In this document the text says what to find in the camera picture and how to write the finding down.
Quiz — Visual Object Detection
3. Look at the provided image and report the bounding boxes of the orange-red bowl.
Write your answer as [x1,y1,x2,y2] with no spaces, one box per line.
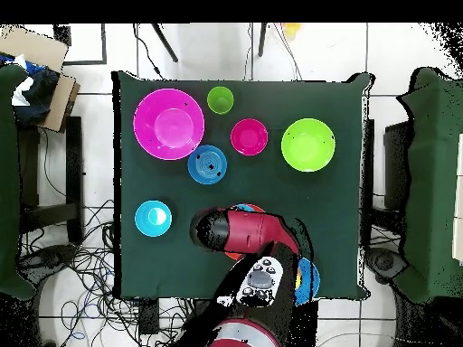
[223,202,268,262]

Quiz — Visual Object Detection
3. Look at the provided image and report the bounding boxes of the large blue bowl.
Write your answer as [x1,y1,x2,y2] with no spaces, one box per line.
[294,257,322,307]

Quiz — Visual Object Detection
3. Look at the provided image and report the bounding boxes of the blue flat-bottomed bowl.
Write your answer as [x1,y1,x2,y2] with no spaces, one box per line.
[186,144,228,186]

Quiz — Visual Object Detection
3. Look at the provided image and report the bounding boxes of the small pink-red bowl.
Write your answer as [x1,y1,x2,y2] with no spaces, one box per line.
[230,117,269,157]

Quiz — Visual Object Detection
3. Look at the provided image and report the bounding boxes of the green bowl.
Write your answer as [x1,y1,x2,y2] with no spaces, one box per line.
[280,117,336,173]

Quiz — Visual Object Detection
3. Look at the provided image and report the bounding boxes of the small light blue ribbed bowl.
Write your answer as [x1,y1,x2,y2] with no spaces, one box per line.
[134,200,174,239]

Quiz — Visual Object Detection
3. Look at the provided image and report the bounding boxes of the large pink bowl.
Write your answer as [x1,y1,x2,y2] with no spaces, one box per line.
[132,88,206,161]

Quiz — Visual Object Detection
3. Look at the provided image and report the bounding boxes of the green cup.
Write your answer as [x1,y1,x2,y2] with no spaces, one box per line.
[206,85,235,116]

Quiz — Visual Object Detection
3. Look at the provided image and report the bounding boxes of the dark green tablecloth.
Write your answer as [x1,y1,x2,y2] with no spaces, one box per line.
[111,70,375,301]

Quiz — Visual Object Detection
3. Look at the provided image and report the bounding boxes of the black power brick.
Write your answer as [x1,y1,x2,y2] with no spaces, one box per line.
[137,299,161,336]

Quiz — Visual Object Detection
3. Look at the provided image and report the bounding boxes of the black stand leg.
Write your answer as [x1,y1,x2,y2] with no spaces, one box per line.
[150,23,179,63]
[257,23,269,58]

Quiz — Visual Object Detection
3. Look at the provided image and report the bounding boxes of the black box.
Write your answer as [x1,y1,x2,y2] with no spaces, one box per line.
[383,120,411,211]

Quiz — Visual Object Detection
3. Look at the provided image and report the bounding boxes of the yellow object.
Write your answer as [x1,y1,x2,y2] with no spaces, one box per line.
[281,23,302,39]

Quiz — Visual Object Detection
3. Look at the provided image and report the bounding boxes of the green-clothed side table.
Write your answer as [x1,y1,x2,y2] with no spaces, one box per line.
[393,66,463,305]
[0,63,37,301]

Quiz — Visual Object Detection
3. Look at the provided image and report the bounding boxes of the dark clothing bundle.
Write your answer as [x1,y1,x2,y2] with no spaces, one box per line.
[10,53,61,126]

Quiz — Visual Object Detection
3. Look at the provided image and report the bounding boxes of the white panel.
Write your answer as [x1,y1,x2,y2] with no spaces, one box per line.
[451,132,463,267]

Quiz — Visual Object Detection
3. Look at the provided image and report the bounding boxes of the cardboard box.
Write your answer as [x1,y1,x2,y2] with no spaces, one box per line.
[0,23,81,134]

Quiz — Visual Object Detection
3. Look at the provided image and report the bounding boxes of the tangle of black cables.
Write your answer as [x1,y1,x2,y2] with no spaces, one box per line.
[17,198,196,347]

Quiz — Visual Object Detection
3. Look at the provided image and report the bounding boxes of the black cable with plug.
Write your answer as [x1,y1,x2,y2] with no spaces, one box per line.
[132,23,166,80]

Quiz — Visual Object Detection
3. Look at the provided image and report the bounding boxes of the black stool frame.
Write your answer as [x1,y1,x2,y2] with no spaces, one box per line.
[17,115,85,245]

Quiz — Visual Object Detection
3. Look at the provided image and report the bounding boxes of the black pedestal foot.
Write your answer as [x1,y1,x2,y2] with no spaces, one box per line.
[364,247,409,285]
[17,243,79,279]

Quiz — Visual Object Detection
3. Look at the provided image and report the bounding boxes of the black floor frame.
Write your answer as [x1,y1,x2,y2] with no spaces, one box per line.
[52,23,109,67]

